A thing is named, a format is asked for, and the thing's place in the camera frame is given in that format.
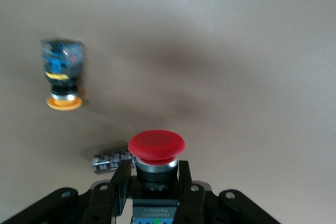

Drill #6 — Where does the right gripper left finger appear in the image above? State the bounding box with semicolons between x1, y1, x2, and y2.
0;159;132;224

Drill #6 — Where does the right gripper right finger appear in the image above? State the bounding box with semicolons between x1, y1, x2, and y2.
174;160;280;224

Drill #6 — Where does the black cylindrical capacitor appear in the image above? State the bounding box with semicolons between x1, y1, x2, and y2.
91;148;137;175

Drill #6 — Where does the red mushroom push button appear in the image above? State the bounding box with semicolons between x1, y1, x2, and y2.
128;129;186;224

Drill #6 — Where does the yellow push button switch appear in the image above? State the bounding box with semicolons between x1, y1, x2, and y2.
40;39;83;111

